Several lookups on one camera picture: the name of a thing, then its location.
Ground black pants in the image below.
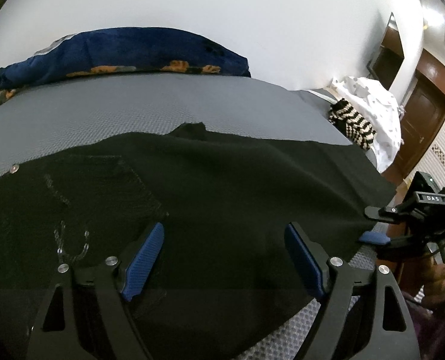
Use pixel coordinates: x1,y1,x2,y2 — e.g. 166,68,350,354
0,124,395,359

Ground white patterned cloth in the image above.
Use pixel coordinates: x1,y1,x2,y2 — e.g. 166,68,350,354
330,76,402,173

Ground brown wooden door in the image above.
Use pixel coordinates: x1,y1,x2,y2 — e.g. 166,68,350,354
394,76,445,178

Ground black white striped cloth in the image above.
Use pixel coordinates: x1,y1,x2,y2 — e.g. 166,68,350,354
328,99,376,151

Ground blue floral blanket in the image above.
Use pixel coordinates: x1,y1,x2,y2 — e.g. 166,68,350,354
0,27,251,106

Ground dark wall mirror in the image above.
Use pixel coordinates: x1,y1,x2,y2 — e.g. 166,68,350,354
366,13,404,90

